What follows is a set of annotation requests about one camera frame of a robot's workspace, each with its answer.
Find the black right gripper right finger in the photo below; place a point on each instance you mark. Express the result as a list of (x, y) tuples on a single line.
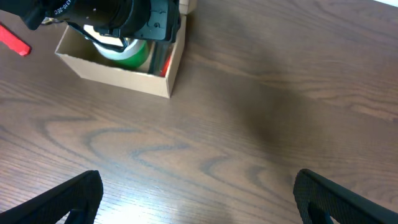
[(319, 200)]

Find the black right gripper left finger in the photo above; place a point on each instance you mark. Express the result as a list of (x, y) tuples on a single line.
[(78, 198)]

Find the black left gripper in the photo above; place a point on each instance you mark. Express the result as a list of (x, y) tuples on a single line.
[(157, 20)]

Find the brown cardboard box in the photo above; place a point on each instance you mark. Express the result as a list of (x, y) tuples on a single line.
[(87, 63)]

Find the green tape roll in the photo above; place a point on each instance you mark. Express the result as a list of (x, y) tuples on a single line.
[(133, 56)]

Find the red utility knife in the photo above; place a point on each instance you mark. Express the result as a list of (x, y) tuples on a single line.
[(14, 42)]

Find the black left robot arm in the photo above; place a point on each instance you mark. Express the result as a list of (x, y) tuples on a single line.
[(35, 13)]

